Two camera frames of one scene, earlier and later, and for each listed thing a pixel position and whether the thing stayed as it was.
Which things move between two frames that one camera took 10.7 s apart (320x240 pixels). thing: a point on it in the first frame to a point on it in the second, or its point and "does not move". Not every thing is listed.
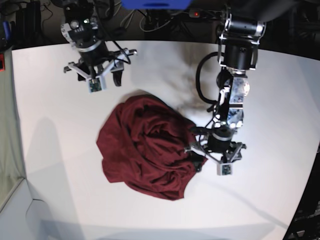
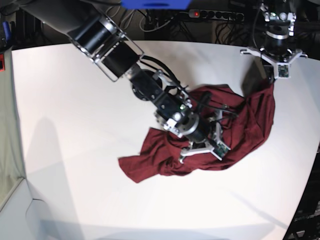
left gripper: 99,63 to 203,136
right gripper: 219,148 to 275,49
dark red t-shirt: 144,144 to 243,120
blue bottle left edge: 6,25 does not move
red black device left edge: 2,67 does not move
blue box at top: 156,4 does not move
